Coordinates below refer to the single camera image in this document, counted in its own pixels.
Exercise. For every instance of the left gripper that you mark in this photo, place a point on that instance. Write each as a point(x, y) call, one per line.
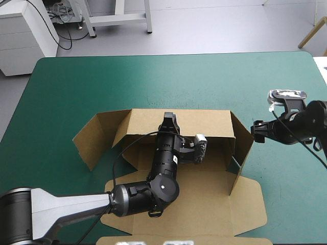
point(168, 139)

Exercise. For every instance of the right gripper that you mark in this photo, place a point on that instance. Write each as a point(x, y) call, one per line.
point(286, 130)

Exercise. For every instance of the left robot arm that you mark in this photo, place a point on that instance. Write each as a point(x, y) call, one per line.
point(76, 204)

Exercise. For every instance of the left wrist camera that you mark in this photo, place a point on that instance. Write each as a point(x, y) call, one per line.
point(200, 149)

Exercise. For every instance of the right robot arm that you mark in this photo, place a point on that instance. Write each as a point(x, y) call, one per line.
point(318, 120)

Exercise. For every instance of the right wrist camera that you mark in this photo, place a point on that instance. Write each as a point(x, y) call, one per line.
point(286, 94)

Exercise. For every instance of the white metal table frame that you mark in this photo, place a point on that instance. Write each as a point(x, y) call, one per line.
point(117, 18)

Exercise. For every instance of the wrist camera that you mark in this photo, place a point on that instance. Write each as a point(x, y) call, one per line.
point(200, 149)
point(286, 94)

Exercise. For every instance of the white side table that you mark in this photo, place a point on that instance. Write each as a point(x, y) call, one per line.
point(321, 67)

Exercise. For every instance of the brown cardboard box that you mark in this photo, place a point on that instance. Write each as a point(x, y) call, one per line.
point(204, 194)

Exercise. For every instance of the white drawer cabinet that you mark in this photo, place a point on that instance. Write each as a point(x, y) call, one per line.
point(23, 35)

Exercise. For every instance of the wooden chair leg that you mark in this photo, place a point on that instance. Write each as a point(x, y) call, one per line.
point(310, 33)

